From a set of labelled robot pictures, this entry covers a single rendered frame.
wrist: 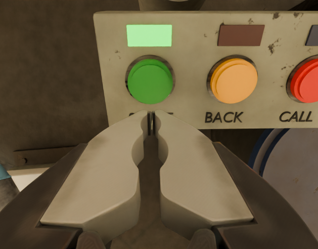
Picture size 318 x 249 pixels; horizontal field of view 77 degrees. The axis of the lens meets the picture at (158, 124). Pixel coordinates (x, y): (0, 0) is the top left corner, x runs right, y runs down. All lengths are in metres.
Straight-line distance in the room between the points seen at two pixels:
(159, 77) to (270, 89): 0.11
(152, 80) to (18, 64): 0.80
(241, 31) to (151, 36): 0.07
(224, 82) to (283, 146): 0.28
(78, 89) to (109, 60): 0.66
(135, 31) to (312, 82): 0.16
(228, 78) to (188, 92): 0.04
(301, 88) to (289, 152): 0.25
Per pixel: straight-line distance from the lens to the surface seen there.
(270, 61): 0.21
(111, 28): 0.18
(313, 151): 0.48
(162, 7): 0.32
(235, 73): 0.19
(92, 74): 0.82
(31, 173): 0.79
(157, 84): 0.18
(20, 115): 0.95
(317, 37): 0.22
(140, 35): 0.18
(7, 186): 0.60
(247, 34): 0.19
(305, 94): 0.23
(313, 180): 0.51
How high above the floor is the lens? 0.79
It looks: 79 degrees down
